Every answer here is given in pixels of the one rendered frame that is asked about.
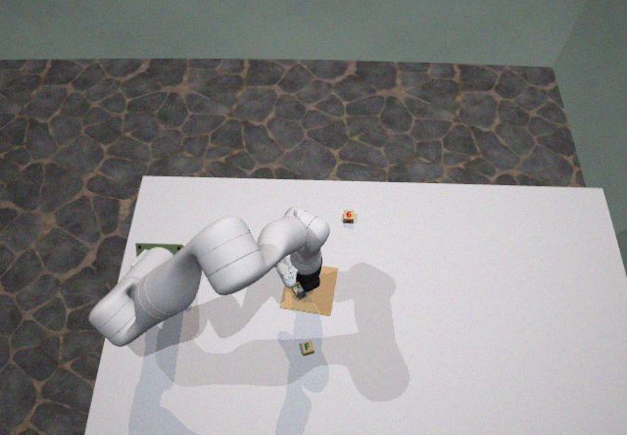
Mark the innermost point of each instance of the tan wooden block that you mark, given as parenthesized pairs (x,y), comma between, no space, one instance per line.
(295,289)
(348,217)
(307,347)

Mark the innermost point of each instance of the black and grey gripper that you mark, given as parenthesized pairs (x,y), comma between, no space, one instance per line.
(289,270)

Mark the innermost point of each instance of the tan flat mat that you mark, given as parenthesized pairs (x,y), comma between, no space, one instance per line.
(318,301)

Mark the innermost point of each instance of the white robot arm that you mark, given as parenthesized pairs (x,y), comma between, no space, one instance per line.
(229,256)

